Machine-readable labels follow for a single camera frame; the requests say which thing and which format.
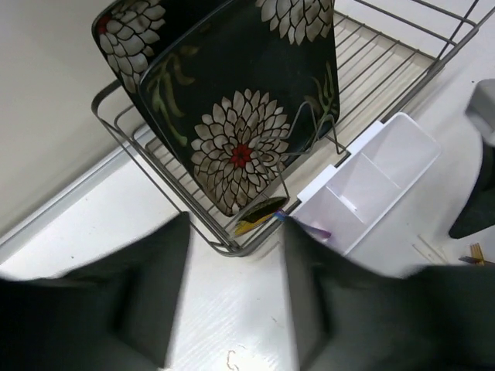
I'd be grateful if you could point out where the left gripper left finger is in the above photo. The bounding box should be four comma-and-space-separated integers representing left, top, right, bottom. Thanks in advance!
1, 212, 190, 370

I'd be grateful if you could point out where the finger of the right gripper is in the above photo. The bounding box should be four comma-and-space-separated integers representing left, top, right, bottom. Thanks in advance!
449, 143, 494, 240

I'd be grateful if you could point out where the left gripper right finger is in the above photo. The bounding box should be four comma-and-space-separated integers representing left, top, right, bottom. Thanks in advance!
284, 223, 494, 370

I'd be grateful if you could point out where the gold fork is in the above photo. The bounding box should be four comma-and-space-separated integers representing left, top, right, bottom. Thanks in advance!
459, 243, 494, 266

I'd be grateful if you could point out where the white utensil caddy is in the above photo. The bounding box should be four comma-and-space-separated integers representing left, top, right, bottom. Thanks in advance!
292, 112, 441, 254

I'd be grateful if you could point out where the front black floral plate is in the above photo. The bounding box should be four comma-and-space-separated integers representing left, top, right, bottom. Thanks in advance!
139, 1, 340, 216

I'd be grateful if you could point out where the black floral plate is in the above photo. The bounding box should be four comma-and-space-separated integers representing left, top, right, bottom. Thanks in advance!
139, 1, 340, 216
92, 0, 223, 94

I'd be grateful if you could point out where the rear black floral plate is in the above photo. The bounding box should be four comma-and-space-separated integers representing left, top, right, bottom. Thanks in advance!
92, 0, 223, 94

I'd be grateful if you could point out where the wire dish rack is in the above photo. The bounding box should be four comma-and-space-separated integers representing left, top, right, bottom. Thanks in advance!
91, 1, 494, 257

